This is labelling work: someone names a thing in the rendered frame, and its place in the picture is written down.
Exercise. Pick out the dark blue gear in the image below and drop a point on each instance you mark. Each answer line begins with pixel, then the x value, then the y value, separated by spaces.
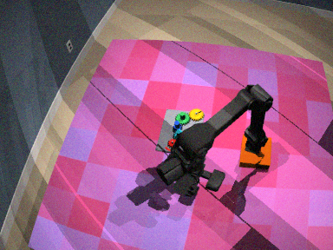
pixel 177 126

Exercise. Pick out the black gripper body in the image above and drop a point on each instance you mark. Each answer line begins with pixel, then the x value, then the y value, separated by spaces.
pixel 214 179

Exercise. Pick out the red gear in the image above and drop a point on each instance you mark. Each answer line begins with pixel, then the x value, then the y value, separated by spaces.
pixel 170 143

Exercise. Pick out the yellow gear with black stripe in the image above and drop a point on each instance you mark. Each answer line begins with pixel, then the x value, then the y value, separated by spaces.
pixel 197 117

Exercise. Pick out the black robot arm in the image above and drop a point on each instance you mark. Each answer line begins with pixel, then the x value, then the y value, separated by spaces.
pixel 197 140

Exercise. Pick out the teal gear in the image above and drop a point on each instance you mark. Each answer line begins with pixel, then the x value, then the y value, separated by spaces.
pixel 176 135

